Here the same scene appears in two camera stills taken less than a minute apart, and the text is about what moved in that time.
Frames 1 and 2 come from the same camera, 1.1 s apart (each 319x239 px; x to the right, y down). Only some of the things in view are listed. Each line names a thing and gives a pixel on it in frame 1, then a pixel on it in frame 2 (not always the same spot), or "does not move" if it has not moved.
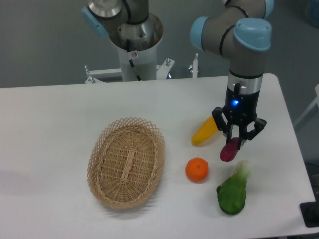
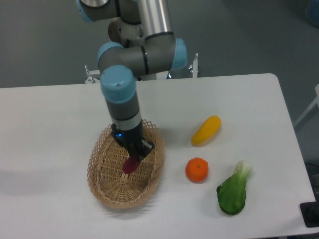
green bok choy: [231, 194] does not move
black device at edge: [310, 212] does not move
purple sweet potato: [228, 152] to [130, 165]
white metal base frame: [96, 75] does not move
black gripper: [241, 109] to [130, 136]
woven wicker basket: [125, 161] does not move
